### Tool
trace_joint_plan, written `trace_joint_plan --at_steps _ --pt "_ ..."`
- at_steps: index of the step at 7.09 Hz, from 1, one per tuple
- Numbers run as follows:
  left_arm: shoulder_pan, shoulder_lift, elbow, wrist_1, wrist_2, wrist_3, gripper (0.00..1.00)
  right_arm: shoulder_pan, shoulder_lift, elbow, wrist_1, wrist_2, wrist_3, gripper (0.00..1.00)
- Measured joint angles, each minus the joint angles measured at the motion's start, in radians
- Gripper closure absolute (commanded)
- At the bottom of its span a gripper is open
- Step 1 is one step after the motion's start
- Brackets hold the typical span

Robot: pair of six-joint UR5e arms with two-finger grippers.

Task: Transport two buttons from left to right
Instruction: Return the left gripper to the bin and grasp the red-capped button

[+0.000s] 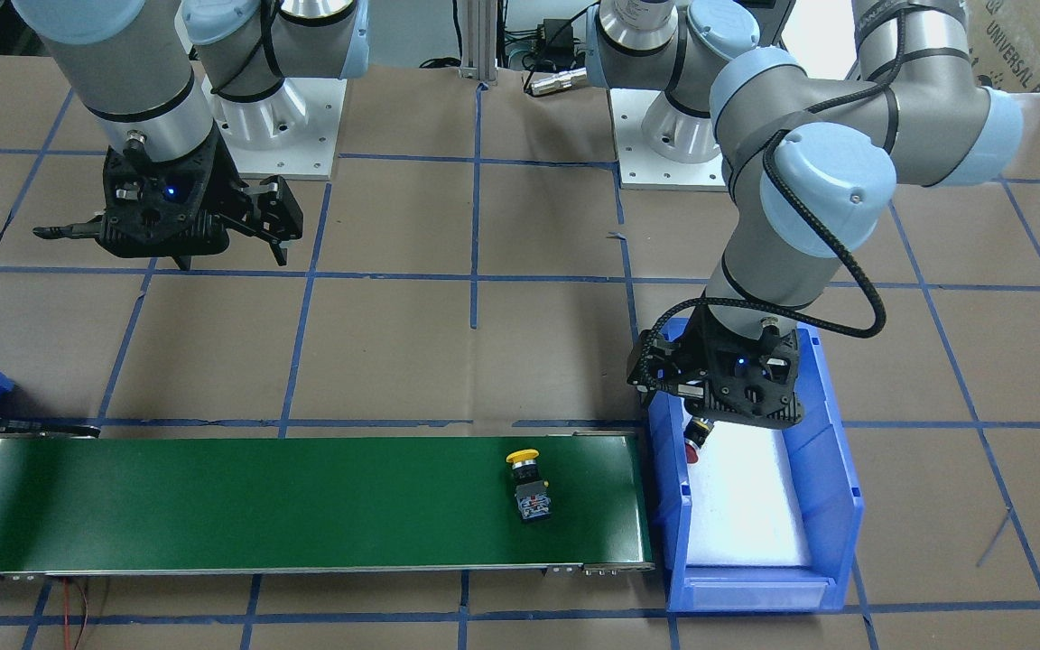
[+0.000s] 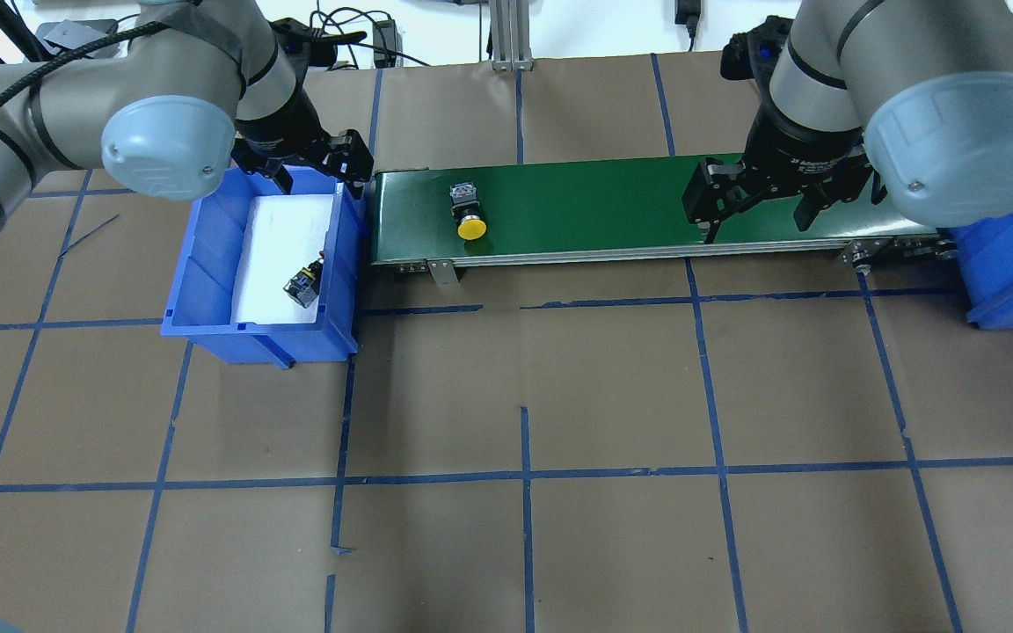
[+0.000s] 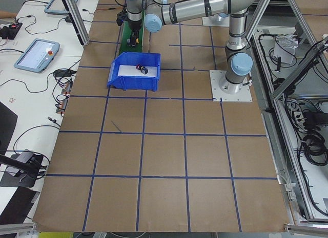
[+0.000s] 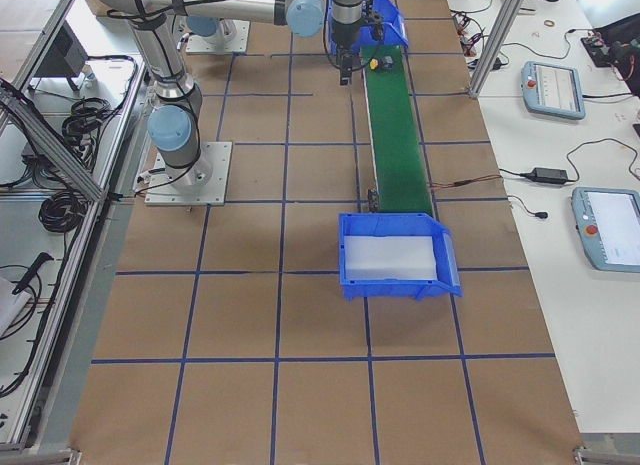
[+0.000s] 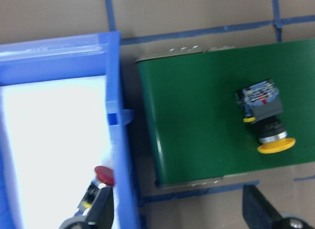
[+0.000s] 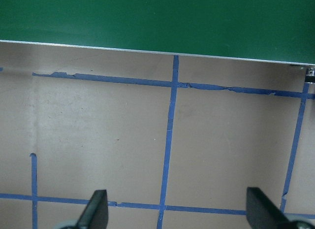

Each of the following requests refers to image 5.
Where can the green conveyor belt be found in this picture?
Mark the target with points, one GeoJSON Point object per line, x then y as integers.
{"type": "Point", "coordinates": [196, 126]}

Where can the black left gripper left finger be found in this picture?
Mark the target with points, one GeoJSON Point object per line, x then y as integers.
{"type": "Point", "coordinates": [101, 214]}

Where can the red push button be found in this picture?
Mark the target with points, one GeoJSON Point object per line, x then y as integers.
{"type": "Point", "coordinates": [104, 177]}

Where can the white foam pad source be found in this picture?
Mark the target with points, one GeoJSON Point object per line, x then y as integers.
{"type": "Point", "coordinates": [52, 136]}

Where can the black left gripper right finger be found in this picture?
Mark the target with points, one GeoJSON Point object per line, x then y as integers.
{"type": "Point", "coordinates": [258, 212]}

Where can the blue source bin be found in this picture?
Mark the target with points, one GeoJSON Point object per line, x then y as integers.
{"type": "Point", "coordinates": [71, 57]}

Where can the yellow push button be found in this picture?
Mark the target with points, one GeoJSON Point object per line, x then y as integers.
{"type": "Point", "coordinates": [261, 104]}

